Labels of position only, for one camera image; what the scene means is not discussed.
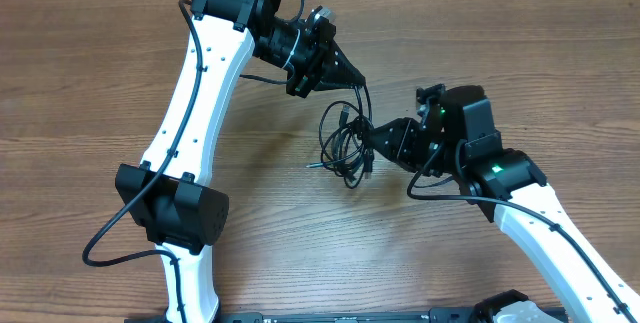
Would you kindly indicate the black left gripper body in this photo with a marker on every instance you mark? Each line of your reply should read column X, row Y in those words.
column 299, row 52

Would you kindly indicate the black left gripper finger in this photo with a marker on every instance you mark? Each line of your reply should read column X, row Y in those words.
column 326, row 86
column 337, row 70

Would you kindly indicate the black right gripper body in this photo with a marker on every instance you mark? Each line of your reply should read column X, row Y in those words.
column 419, row 148

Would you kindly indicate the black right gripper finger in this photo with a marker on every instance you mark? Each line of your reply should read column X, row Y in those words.
column 390, row 151
column 389, row 133

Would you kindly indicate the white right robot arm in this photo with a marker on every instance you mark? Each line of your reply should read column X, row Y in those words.
column 455, row 134

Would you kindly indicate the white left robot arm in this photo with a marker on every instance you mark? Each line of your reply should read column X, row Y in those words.
column 168, row 192

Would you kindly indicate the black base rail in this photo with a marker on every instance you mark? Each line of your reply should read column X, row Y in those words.
column 509, row 306

